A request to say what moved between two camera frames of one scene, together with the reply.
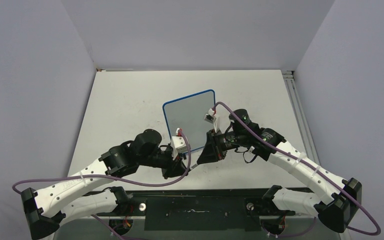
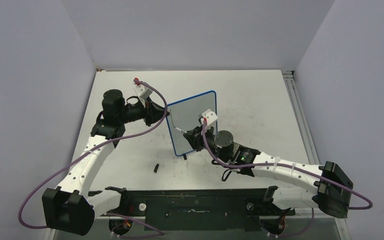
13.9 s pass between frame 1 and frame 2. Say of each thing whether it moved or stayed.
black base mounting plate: stayed
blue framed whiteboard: stayed
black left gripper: moved
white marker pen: moved
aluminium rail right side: stayed
